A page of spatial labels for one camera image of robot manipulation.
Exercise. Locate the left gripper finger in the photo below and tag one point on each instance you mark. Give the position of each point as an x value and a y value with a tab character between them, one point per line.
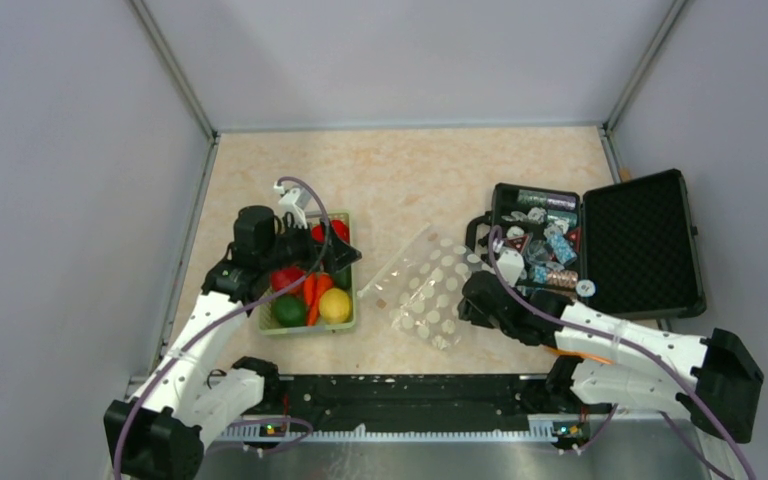
338	264
341	249

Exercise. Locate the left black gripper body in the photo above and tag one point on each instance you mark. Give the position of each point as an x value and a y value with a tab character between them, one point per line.
297	248

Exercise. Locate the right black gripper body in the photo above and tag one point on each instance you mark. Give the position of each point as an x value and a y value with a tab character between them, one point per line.
471	313

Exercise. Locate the yellow lemon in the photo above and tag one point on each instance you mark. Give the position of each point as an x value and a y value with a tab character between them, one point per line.
335	307

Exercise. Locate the green perforated plastic basket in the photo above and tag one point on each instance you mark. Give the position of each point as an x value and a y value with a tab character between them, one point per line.
268	326

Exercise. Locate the clear polka dot zip bag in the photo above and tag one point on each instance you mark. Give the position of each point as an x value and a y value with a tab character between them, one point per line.
419	288

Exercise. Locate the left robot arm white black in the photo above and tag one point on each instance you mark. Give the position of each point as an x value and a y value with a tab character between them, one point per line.
165	428

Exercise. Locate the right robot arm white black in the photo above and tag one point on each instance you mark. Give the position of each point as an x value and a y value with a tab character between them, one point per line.
714	381

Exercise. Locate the dark green avocado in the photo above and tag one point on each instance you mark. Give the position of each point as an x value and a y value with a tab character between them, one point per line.
342	279

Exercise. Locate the lower orange carrot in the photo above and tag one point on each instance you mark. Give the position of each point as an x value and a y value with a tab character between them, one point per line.
324	284

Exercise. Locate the orange carrot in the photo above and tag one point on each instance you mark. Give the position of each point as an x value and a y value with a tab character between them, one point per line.
324	284
309	289

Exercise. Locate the red bell pepper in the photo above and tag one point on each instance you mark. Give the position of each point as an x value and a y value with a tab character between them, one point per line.
340	228

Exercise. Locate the upper orange carrot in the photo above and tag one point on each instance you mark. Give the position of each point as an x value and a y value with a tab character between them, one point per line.
309	289

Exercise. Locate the red apple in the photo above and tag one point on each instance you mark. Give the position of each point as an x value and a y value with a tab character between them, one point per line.
283	278

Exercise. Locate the black case with poker chips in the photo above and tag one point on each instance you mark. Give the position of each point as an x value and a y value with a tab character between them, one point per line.
635	240

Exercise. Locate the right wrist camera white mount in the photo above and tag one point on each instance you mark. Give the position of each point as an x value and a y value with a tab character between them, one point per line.
510	265

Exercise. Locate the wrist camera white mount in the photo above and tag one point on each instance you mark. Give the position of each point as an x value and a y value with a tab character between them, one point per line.
510	265
292	205

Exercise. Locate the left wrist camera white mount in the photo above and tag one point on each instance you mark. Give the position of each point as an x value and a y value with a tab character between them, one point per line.
292	205

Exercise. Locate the orange handled tool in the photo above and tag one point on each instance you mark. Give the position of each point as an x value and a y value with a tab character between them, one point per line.
586	356

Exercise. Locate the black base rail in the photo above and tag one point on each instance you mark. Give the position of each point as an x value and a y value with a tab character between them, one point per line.
430	403

